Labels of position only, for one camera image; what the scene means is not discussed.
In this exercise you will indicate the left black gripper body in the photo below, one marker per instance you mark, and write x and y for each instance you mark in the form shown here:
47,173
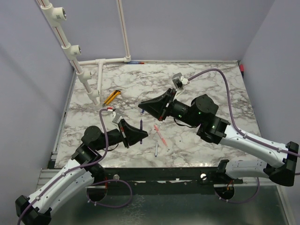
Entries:
125,135

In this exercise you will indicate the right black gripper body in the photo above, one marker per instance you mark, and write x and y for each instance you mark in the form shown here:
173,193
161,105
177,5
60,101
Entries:
168,98

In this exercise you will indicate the dark blue pen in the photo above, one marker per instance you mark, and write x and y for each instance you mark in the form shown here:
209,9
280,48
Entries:
141,129

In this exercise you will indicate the red pen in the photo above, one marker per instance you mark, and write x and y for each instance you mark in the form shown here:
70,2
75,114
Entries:
159,134

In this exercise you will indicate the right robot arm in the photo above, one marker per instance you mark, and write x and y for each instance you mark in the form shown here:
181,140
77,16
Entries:
275,161

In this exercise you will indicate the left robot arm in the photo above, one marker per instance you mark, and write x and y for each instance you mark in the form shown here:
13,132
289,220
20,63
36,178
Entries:
79,172

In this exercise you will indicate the grey pen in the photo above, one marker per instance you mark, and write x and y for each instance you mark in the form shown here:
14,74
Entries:
156,149

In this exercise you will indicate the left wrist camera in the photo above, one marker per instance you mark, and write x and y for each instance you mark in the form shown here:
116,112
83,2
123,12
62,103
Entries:
116,116

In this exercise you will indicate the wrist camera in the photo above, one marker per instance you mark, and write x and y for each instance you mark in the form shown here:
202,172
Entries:
179,81
116,116

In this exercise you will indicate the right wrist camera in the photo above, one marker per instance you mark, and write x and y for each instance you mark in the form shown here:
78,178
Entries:
179,81

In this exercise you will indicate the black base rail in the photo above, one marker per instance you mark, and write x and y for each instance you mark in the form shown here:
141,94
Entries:
172,181

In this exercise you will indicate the aluminium frame rail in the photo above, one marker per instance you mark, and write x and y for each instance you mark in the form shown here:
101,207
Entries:
45,176

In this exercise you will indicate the white pvc pipe frame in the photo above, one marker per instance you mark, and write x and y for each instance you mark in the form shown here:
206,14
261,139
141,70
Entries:
91,33

